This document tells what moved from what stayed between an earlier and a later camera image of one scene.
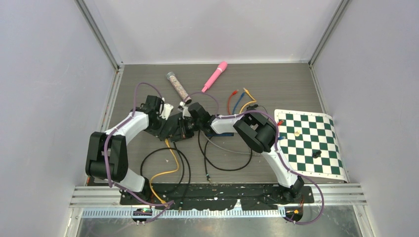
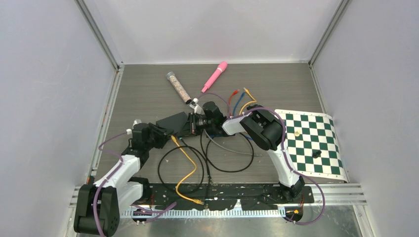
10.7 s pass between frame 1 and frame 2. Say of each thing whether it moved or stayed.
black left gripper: moved
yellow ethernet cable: stayed
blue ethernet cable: stayed
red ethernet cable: stayed
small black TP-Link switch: stayed
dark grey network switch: stayed
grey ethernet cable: stayed
